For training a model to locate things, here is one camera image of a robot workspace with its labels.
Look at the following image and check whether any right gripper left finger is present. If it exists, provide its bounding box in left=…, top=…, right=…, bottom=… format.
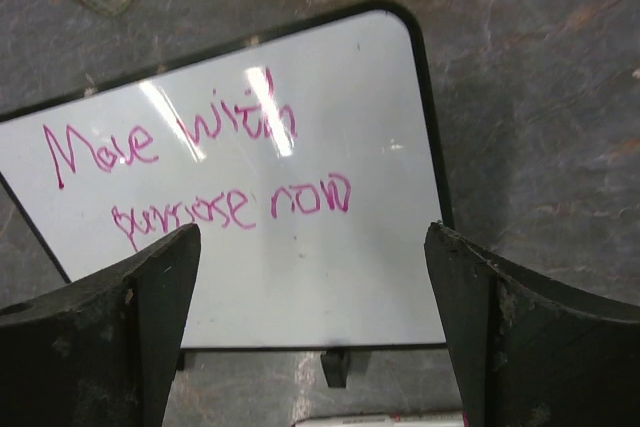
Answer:
left=1, top=224, right=201, bottom=426

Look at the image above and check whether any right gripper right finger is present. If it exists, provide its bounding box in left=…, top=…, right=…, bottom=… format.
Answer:
left=424, top=223, right=639, bottom=426

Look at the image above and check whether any white marker pen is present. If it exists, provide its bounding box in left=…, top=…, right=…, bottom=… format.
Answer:
left=294, top=411, right=469, bottom=427

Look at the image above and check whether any small whiteboard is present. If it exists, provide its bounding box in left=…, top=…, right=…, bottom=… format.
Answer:
left=1, top=0, right=453, bottom=351

